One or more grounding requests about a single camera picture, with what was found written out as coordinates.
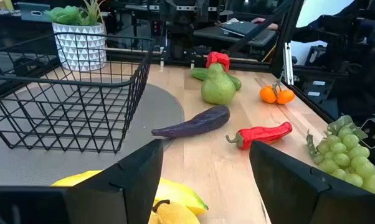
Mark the red chili pepper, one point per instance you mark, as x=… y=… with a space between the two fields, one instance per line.
x=262 y=134

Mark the black table-level camera box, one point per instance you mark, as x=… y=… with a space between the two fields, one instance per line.
x=373 y=133

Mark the green pear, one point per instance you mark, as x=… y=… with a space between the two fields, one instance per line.
x=218 y=88

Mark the black laptop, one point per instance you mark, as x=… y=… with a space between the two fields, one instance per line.
x=243 y=29

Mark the green grape bunch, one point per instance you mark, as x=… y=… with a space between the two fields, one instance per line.
x=346 y=155

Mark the succulent in white patterned pot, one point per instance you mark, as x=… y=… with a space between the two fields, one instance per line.
x=81 y=46

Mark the person's hand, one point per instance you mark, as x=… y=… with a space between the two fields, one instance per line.
x=262 y=21

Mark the grey round mat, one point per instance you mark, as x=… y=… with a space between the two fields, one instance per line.
x=162 y=109

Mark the person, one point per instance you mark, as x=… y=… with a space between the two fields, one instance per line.
x=362 y=77

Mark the silver metal bar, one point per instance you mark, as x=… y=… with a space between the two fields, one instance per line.
x=288 y=62

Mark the red bell pepper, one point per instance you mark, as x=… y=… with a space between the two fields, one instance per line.
x=218 y=58

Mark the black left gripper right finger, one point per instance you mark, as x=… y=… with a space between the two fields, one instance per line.
x=299 y=199

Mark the green cucumber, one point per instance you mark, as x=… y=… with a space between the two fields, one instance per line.
x=198 y=73

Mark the grey storage box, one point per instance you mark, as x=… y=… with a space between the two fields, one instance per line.
x=33 y=12

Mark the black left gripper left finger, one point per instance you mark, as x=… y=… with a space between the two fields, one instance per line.
x=119 y=199

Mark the yellow banana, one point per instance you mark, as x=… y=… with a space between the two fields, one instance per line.
x=178 y=193

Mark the orange tangerine cluster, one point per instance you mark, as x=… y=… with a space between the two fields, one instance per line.
x=268 y=95

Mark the purple eggplant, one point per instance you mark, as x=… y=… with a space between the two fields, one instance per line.
x=200 y=123

